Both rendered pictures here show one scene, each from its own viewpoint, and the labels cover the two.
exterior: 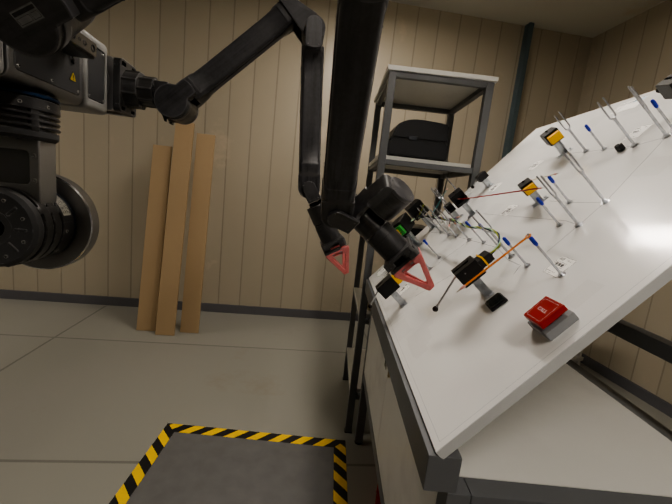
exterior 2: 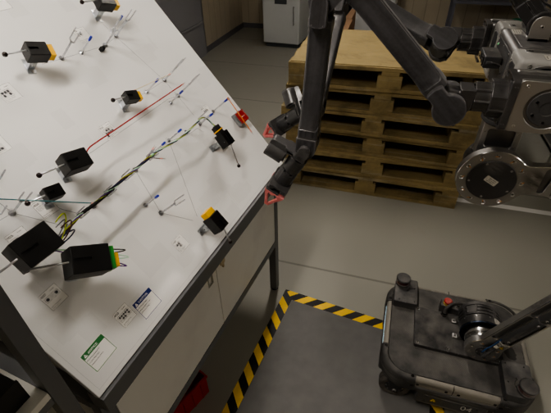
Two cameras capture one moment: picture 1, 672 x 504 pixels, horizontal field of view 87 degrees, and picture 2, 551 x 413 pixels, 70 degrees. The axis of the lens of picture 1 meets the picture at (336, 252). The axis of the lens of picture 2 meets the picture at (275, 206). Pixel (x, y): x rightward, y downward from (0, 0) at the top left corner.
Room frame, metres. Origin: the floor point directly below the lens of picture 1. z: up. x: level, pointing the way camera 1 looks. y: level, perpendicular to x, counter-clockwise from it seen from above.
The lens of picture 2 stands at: (1.94, 0.43, 1.82)
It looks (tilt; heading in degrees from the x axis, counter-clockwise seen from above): 38 degrees down; 205
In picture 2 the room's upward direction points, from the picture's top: 1 degrees counter-clockwise
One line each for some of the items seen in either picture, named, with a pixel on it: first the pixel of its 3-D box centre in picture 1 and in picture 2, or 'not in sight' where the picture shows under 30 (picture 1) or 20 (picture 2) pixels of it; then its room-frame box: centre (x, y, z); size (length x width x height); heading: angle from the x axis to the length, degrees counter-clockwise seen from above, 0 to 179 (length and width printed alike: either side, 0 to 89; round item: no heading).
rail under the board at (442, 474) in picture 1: (388, 332); (216, 251); (1.10, -0.20, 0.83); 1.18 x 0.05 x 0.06; 1
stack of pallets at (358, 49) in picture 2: not in sight; (380, 111); (-1.07, -0.03, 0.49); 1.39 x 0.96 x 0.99; 98
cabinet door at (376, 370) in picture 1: (376, 360); (178, 348); (1.37, -0.21, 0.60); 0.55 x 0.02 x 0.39; 1
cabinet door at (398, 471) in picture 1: (399, 459); (248, 247); (0.82, -0.22, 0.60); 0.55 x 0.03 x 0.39; 1
